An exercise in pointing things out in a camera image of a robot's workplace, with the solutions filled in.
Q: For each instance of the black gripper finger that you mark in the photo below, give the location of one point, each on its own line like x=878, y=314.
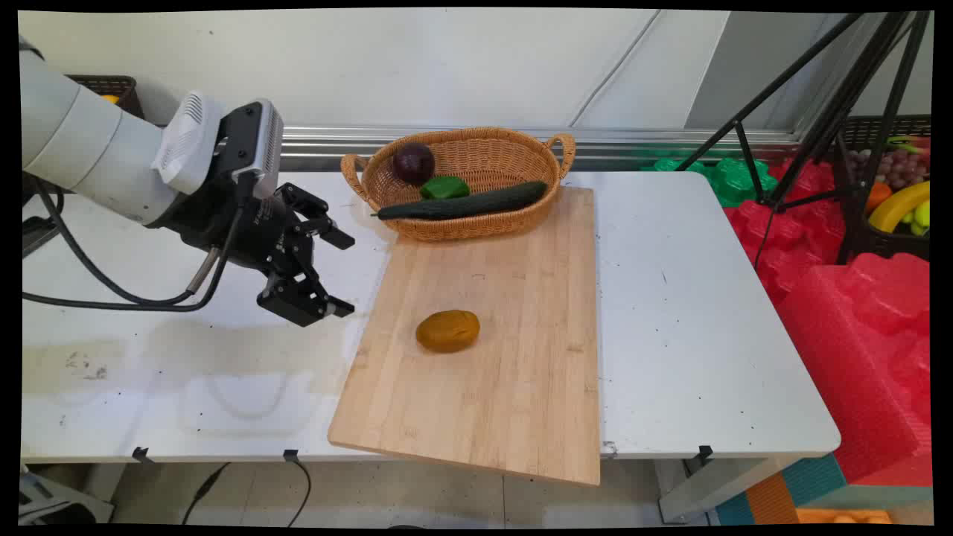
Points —
x=298, y=298
x=313, y=212

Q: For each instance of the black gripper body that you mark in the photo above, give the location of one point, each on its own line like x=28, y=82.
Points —
x=249, y=231

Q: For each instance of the brown potato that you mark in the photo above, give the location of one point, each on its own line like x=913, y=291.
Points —
x=447, y=331

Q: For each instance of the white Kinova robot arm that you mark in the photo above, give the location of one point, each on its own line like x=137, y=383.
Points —
x=82, y=145

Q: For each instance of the dark purple onion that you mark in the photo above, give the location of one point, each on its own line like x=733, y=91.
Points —
x=413, y=164

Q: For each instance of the green bell pepper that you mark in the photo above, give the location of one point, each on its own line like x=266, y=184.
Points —
x=444, y=187

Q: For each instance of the long dark green cucumber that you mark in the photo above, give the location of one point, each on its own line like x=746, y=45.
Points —
x=461, y=202

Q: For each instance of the black table edge clip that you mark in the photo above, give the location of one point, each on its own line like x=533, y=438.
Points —
x=704, y=452
x=141, y=454
x=291, y=455

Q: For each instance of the dark brown woven basket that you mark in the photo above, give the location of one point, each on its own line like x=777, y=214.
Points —
x=123, y=93

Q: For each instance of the yellow toy pepper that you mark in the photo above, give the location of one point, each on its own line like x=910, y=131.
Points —
x=110, y=98

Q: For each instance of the light wooden cutting board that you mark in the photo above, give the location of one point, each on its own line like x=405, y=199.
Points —
x=491, y=342

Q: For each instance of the grey device on floor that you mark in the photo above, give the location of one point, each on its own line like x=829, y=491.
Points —
x=59, y=502

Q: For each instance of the green foam floor tiles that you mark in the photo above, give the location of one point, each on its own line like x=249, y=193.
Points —
x=733, y=182

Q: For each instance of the white table leg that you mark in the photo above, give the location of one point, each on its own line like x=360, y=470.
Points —
x=707, y=487

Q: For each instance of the red foam floor tiles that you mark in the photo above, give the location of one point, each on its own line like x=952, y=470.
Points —
x=782, y=231

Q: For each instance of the teal orange foam mat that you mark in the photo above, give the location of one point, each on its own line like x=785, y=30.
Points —
x=774, y=495

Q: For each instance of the red foam tile stack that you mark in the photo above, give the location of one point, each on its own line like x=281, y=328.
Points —
x=856, y=350

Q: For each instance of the orange toy fruit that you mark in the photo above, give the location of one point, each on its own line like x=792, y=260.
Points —
x=877, y=197

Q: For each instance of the yellow toy banana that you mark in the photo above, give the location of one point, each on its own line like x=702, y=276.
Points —
x=897, y=207

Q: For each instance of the orange floor item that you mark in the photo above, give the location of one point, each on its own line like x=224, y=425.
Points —
x=841, y=516

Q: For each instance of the purple toy grapes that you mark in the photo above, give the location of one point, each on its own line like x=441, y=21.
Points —
x=897, y=167

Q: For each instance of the red green toy vegetable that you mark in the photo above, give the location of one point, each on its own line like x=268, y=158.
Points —
x=908, y=143

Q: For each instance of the yellow green toy fruit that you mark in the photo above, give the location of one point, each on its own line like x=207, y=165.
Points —
x=922, y=216

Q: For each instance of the silver black wrist camera box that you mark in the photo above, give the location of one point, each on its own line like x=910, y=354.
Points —
x=253, y=141

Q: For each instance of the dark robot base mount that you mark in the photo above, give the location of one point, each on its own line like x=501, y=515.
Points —
x=37, y=231

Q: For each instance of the metal wall rail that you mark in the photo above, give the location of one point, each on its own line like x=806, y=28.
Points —
x=633, y=141

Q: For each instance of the black camera tripod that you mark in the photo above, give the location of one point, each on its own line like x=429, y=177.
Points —
x=826, y=123

